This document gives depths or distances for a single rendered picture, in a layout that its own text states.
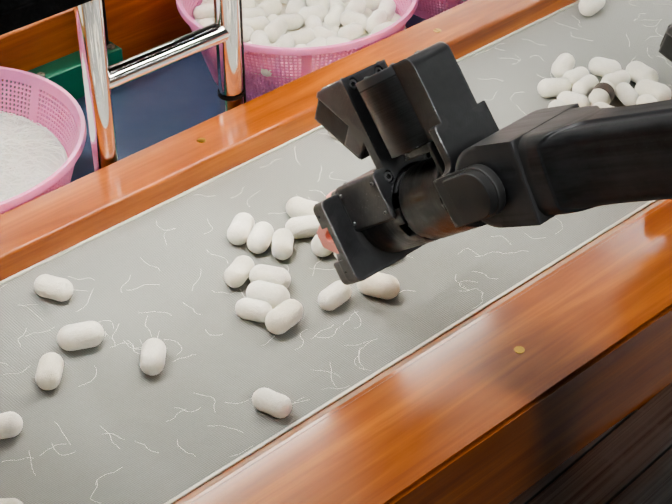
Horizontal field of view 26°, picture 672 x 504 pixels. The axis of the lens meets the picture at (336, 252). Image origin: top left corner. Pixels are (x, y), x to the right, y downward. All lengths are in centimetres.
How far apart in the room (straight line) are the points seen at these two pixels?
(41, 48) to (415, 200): 70
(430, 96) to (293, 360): 29
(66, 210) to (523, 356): 43
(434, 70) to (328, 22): 65
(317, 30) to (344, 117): 56
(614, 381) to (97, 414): 41
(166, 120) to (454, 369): 57
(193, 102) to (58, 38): 16
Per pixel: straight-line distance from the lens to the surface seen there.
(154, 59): 135
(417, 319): 120
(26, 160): 143
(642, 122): 86
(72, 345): 118
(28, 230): 128
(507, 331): 116
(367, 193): 104
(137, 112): 160
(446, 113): 98
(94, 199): 131
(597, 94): 147
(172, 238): 129
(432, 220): 101
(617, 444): 121
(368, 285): 121
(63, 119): 146
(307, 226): 127
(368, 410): 108
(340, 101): 104
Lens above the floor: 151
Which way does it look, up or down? 38 degrees down
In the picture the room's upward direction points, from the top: straight up
